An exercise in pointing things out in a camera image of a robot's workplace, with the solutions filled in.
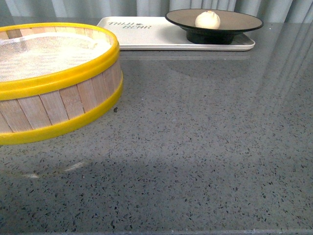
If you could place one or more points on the white mesh steamer liner cloth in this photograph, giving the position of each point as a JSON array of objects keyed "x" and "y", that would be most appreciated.
[{"x": 46, "y": 53}]

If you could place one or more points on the white steamed bun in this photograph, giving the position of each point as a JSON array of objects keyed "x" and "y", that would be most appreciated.
[{"x": 208, "y": 20}]

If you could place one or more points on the yellow rimmed wooden steamer basket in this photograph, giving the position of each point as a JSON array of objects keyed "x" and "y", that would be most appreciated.
[{"x": 51, "y": 105}]

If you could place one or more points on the brown plate with black rim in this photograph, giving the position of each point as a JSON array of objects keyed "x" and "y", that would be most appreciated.
[{"x": 232, "y": 24}]

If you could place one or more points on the grey curtain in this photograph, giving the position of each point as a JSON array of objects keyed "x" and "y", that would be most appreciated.
[{"x": 276, "y": 11}]

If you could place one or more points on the white bear print tray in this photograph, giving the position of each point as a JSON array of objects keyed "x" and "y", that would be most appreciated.
[{"x": 156, "y": 33}]

